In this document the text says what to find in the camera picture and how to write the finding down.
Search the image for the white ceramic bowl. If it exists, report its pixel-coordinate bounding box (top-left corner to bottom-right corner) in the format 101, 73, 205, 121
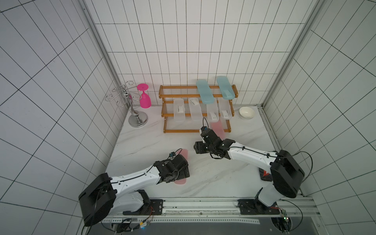
239, 107, 256, 119

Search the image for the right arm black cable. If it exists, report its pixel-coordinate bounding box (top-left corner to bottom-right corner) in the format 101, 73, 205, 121
202, 117, 314, 183

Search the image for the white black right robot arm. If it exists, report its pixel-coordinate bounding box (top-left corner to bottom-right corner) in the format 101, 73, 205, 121
194, 126, 305, 214

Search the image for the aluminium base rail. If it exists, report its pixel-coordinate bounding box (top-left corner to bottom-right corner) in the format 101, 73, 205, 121
106, 196, 323, 227

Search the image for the black red snack bag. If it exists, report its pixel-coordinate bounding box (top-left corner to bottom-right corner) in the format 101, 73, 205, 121
259, 168, 273, 182

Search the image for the chrome glass holder stand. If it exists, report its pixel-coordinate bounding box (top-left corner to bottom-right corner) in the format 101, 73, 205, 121
104, 81, 148, 128

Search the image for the magenta plastic goblet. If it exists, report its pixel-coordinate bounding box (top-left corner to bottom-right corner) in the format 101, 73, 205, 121
137, 83, 152, 109

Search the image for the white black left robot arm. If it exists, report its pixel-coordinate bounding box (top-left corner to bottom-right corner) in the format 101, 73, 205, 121
78, 154, 190, 227

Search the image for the orange wooden two-tier shelf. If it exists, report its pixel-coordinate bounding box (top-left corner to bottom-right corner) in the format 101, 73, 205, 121
159, 85, 239, 133

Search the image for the pink pencil case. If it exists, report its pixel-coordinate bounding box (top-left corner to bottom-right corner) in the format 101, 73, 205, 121
174, 149, 189, 185
210, 120, 226, 140

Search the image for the electronics board with wires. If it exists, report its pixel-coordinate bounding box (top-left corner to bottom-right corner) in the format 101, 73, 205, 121
271, 215, 292, 233

